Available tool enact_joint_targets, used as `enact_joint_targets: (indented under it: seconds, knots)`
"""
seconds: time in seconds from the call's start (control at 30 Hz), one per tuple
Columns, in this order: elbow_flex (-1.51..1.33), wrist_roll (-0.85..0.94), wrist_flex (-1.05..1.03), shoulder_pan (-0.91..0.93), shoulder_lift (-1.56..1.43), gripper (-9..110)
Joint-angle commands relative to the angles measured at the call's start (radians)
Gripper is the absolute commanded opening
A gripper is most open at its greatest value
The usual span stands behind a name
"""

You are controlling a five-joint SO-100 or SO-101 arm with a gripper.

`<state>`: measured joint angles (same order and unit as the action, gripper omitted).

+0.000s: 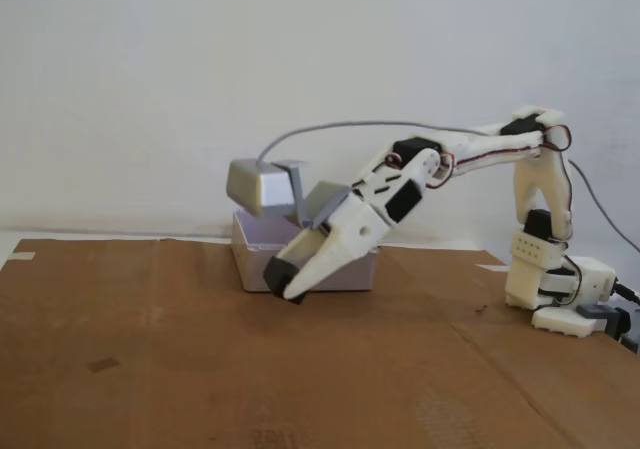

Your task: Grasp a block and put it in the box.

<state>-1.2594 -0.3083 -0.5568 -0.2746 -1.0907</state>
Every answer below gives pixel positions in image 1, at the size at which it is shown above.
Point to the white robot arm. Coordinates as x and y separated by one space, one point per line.
540 179

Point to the pale grey open box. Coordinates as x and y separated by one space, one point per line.
250 269

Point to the white tape strip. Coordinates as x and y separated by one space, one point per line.
21 256
492 267

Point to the grey table clamp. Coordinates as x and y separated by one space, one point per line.
595 311

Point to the silver webcam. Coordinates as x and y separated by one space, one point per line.
250 186

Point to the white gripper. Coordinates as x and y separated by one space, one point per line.
356 231

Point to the brown cardboard sheet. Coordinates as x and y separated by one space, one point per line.
200 369

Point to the black block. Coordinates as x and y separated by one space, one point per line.
274 275

